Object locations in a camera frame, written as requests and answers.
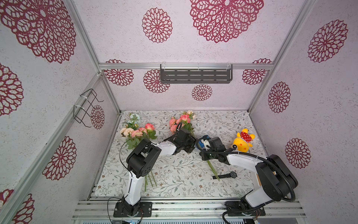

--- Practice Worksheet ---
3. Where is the pink rose bouquet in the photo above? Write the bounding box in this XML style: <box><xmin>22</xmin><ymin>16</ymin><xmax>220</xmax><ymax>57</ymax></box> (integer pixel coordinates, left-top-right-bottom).
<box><xmin>120</xmin><ymin>112</ymin><xmax>158</xmax><ymax>192</ymax></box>
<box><xmin>169</xmin><ymin>110</ymin><xmax>221</xmax><ymax>181</ymax></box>

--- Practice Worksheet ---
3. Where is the blue tape dispenser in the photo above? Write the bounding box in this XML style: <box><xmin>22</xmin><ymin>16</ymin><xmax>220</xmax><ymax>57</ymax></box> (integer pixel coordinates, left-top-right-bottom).
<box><xmin>199</xmin><ymin>135</ymin><xmax>211</xmax><ymax>150</ymax></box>

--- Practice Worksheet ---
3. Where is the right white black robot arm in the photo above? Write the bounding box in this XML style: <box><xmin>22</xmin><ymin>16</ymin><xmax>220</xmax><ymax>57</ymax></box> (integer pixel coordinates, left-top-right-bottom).
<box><xmin>196</xmin><ymin>135</ymin><xmax>298</xmax><ymax>223</ymax></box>

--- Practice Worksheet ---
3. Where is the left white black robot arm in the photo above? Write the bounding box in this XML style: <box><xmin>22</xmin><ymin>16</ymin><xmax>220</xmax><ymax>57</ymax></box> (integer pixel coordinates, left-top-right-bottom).
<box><xmin>113</xmin><ymin>124</ymin><xmax>196</xmax><ymax>218</ymax></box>

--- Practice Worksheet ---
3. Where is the yellow plush toy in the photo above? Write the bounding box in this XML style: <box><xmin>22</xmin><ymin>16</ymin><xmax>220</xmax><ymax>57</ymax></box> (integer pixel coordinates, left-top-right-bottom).
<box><xmin>232</xmin><ymin>128</ymin><xmax>256</xmax><ymax>153</ymax></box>

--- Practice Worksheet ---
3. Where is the black wristwatch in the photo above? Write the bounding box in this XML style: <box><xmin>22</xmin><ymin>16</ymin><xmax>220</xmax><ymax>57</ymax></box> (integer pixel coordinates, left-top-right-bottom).
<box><xmin>212</xmin><ymin>172</ymin><xmax>237</xmax><ymax>180</ymax></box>

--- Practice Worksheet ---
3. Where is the floral patterned table mat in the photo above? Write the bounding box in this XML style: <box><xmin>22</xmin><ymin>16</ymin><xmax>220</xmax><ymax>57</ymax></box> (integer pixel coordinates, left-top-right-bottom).
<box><xmin>93</xmin><ymin>111</ymin><xmax>256</xmax><ymax>198</ymax></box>

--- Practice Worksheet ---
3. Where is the wooden tray white rim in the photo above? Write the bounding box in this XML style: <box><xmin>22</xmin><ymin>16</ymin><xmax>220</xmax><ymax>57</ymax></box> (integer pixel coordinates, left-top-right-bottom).
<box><xmin>250</xmin><ymin>171</ymin><xmax>262</xmax><ymax>189</ymax></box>

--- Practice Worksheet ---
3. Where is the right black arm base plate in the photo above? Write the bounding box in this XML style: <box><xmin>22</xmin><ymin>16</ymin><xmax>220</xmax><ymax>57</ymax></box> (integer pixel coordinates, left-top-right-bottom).
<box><xmin>225</xmin><ymin>201</ymin><xmax>266</xmax><ymax>217</ymax></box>

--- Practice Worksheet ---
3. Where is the dark grey wall shelf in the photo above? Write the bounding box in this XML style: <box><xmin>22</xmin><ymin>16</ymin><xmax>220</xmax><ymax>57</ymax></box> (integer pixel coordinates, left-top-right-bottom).
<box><xmin>159</xmin><ymin>64</ymin><xmax>233</xmax><ymax>84</ymax></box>

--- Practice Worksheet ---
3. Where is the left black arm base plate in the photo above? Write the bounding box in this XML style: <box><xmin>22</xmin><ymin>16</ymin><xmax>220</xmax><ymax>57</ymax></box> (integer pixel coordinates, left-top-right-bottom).
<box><xmin>113</xmin><ymin>200</ymin><xmax>153</xmax><ymax>217</ymax></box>

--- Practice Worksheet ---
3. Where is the black wire wall rack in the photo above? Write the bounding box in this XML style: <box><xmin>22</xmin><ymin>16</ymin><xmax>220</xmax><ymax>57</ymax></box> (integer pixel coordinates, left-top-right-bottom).
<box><xmin>73</xmin><ymin>88</ymin><xmax>104</xmax><ymax>128</ymax></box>

